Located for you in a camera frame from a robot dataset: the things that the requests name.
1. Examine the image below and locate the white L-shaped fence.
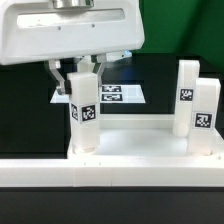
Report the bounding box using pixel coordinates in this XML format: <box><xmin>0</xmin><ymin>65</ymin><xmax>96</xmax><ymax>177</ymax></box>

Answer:
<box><xmin>0</xmin><ymin>135</ymin><xmax>224</xmax><ymax>187</ymax></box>

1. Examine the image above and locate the fiducial marker sheet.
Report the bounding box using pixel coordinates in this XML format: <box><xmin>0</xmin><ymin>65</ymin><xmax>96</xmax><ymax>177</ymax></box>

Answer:
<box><xmin>49</xmin><ymin>84</ymin><xmax>147</xmax><ymax>104</ymax></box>

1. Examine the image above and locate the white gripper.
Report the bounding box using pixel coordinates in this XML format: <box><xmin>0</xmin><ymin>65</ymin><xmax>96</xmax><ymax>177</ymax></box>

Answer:
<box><xmin>0</xmin><ymin>0</ymin><xmax>145</xmax><ymax>95</ymax></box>

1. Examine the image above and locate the white desk top tray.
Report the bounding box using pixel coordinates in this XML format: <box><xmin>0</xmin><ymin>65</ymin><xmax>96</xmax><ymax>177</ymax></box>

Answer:
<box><xmin>66</xmin><ymin>113</ymin><xmax>224</xmax><ymax>160</ymax></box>

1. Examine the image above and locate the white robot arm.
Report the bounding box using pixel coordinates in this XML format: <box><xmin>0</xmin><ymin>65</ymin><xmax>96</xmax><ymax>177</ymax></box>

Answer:
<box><xmin>0</xmin><ymin>0</ymin><xmax>145</xmax><ymax>95</ymax></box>

